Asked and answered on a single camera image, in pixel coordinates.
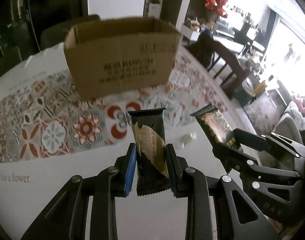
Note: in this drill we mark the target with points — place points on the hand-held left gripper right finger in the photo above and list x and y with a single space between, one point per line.
171 170

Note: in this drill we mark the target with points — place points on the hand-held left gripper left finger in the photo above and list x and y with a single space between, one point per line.
131 170

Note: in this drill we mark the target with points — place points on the black brown snack packet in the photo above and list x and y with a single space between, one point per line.
212 125

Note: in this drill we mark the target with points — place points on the pale green candy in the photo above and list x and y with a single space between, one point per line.
188 138

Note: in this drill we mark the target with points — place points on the grey sofa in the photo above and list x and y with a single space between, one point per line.
290 120

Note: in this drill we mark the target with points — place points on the red balloon decoration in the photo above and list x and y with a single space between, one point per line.
216 5

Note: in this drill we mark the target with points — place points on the brown cardboard box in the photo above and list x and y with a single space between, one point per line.
122 67

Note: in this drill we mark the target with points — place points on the patterned table mat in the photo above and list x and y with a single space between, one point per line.
55 130

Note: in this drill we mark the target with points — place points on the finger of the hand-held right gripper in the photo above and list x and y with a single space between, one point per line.
232 160
252 140

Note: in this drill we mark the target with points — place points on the dark brown wooden chair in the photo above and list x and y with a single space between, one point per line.
225 60

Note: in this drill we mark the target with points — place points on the black gold striped snack packet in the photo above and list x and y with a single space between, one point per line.
148 142

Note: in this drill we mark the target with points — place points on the dark green chair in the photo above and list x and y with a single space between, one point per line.
55 35

